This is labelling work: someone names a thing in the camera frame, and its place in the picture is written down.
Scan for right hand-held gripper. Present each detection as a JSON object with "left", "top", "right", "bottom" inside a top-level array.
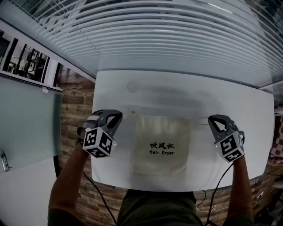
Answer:
[{"left": 208, "top": 114, "right": 246, "bottom": 163}]

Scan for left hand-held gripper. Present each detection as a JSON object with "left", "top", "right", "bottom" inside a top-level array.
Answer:
[{"left": 77, "top": 109, "right": 123, "bottom": 159}]

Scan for beige drawstring bag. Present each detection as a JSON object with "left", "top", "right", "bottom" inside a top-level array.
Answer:
[{"left": 129, "top": 114, "right": 192, "bottom": 178}]

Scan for person's right forearm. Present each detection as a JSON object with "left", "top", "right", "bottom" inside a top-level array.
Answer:
[{"left": 227, "top": 154, "right": 255, "bottom": 226}]

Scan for person's left forearm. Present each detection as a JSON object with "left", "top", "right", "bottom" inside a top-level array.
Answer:
[{"left": 47, "top": 144, "right": 91, "bottom": 226}]

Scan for checkered red white cloth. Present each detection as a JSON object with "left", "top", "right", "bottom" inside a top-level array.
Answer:
[{"left": 268, "top": 114, "right": 283, "bottom": 164}]

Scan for frosted glass panel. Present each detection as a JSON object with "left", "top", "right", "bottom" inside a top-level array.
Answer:
[{"left": 0, "top": 74, "right": 64, "bottom": 175}]

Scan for white window blinds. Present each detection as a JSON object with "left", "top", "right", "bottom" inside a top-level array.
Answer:
[{"left": 28, "top": 0, "right": 283, "bottom": 89}]

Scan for person's dark green shirt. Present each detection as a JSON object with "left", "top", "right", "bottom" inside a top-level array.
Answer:
[{"left": 116, "top": 189, "right": 205, "bottom": 226}]

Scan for black framed window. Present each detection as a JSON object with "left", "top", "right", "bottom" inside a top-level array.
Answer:
[{"left": 0, "top": 30, "right": 61, "bottom": 88}]

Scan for round white cable grommet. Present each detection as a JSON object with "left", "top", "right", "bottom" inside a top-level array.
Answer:
[{"left": 126, "top": 79, "right": 140, "bottom": 92}]

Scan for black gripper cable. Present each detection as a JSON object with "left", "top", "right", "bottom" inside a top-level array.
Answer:
[
  {"left": 206, "top": 162, "right": 233, "bottom": 226},
  {"left": 82, "top": 171, "right": 118, "bottom": 226}
]

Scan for thin white cable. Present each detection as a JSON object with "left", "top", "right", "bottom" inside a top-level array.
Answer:
[{"left": 195, "top": 202, "right": 229, "bottom": 213}]

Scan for metal wall bracket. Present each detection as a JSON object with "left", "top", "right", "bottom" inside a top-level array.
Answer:
[{"left": 0, "top": 149, "right": 12, "bottom": 172}]

